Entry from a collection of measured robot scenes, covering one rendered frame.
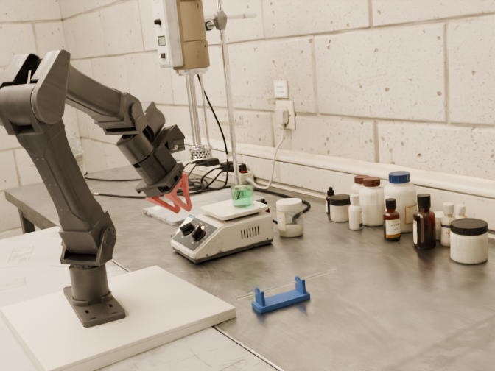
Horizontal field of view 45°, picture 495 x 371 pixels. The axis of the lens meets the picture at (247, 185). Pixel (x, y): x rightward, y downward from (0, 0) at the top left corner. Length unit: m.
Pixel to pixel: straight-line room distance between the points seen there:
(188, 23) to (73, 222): 0.76
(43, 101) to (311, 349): 0.53
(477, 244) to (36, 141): 0.79
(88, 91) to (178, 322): 0.41
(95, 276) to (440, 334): 0.57
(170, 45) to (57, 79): 0.68
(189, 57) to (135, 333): 0.87
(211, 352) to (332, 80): 0.95
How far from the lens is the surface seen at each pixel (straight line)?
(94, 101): 1.08
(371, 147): 1.59
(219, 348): 0.93
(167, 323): 0.99
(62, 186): 1.01
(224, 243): 1.29
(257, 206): 1.34
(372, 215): 1.43
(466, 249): 1.20
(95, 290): 1.08
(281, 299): 1.05
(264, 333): 0.96
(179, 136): 1.28
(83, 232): 1.05
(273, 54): 1.87
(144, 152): 1.20
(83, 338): 0.99
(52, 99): 0.96
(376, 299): 1.06
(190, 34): 1.63
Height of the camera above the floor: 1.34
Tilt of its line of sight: 13 degrees down
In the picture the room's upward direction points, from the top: 5 degrees counter-clockwise
